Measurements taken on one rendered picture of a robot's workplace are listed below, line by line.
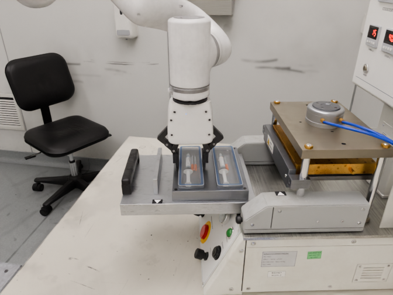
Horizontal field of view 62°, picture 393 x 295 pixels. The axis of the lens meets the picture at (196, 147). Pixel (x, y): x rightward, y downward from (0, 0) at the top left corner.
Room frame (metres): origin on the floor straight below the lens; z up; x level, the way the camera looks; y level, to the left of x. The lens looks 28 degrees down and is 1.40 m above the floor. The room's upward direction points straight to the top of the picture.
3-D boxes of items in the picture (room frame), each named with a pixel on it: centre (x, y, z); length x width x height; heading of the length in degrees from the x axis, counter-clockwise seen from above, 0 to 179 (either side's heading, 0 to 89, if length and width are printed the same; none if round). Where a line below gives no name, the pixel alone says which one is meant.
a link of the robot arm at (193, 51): (0.69, 0.01, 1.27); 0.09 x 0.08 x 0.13; 140
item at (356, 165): (0.68, -0.29, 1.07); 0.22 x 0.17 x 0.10; 2
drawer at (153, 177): (0.68, 0.02, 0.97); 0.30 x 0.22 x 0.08; 92
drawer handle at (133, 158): (0.68, 0.16, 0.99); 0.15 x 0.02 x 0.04; 2
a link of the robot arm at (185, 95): (0.68, 0.02, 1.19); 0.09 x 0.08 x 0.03; 92
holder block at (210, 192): (0.68, -0.03, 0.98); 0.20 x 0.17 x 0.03; 2
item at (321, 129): (0.67, -0.32, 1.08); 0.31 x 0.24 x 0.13; 2
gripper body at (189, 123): (0.68, 0.01, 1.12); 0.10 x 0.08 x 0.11; 92
